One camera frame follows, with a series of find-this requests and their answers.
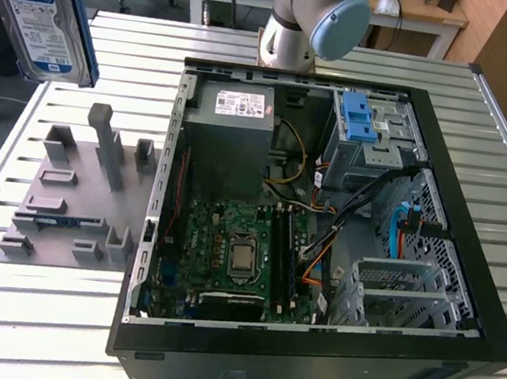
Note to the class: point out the hard disk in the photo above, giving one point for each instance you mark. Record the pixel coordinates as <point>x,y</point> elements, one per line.
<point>38,24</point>

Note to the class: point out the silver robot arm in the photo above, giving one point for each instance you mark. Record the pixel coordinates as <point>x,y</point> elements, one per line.
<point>292,28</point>

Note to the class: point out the grey parts rack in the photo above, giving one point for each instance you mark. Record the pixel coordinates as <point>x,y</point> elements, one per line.
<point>73,186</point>

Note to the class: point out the blue RAM stick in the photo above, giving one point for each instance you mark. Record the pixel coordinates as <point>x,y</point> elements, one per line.
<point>57,222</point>

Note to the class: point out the grey power supply unit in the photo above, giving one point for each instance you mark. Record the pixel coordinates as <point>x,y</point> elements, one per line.
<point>225,158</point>

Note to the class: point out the green motherboard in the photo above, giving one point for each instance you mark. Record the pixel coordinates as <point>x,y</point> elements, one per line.
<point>212,221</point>

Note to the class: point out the CPU socket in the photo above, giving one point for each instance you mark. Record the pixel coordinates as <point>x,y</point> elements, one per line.
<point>247,236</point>

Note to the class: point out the silver CPU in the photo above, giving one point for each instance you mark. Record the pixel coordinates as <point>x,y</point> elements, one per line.
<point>242,260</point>

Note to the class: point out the black RAM slot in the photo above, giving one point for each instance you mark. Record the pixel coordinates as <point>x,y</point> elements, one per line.
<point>273,256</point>
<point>280,267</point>

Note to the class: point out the black graphics card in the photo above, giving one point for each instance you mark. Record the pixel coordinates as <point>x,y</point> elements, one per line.
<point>230,307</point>

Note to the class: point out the silver drive cage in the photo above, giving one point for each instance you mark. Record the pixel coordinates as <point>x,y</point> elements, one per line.
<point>378,156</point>

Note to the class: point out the black PC case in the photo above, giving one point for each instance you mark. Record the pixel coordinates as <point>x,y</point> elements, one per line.
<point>259,366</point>

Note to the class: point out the blue drive bracket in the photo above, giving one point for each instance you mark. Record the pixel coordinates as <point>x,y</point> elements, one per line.
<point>358,128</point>

